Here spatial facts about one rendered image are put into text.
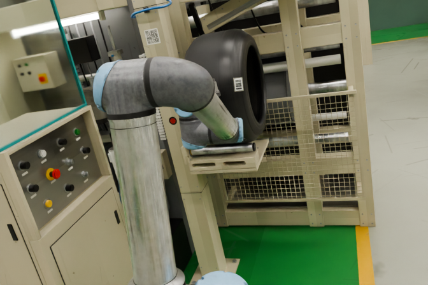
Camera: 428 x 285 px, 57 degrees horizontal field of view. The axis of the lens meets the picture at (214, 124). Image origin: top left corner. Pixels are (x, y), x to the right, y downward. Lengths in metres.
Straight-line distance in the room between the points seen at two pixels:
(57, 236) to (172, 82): 1.07
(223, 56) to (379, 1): 9.24
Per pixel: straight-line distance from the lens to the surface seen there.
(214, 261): 2.50
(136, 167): 0.93
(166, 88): 0.87
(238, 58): 1.78
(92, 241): 1.94
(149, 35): 2.03
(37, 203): 1.75
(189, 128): 1.42
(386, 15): 10.91
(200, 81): 0.90
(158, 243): 1.00
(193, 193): 2.26
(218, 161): 1.99
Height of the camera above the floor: 1.65
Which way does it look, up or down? 18 degrees down
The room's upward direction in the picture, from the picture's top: 12 degrees counter-clockwise
